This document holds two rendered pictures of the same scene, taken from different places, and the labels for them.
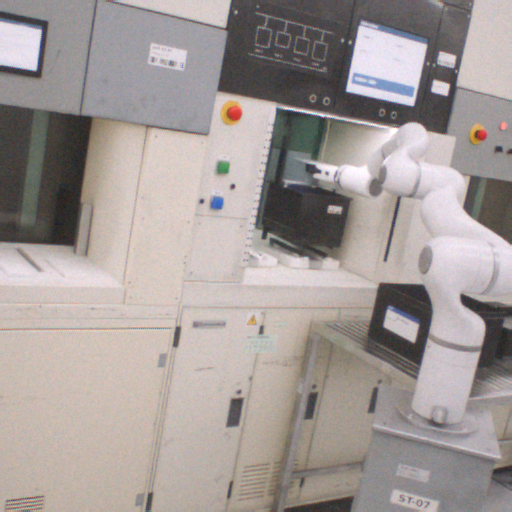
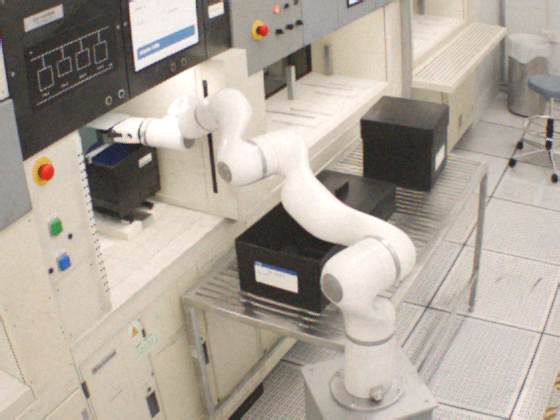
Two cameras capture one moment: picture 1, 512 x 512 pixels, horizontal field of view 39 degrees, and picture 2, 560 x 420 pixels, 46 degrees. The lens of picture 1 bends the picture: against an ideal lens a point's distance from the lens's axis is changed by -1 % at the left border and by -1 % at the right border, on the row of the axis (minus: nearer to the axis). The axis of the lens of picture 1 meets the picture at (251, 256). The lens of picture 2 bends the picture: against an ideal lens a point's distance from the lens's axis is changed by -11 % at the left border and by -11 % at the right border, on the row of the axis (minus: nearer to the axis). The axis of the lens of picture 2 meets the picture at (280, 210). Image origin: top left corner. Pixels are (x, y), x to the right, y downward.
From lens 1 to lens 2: 0.81 m
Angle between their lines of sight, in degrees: 28
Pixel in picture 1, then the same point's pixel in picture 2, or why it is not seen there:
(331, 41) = (108, 35)
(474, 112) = (250, 13)
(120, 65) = not seen: outside the picture
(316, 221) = (133, 182)
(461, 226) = (341, 221)
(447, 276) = (361, 300)
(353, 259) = (177, 194)
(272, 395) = (173, 371)
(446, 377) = (376, 366)
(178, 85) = not seen: outside the picture
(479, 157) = (265, 48)
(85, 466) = not seen: outside the picture
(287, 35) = (66, 59)
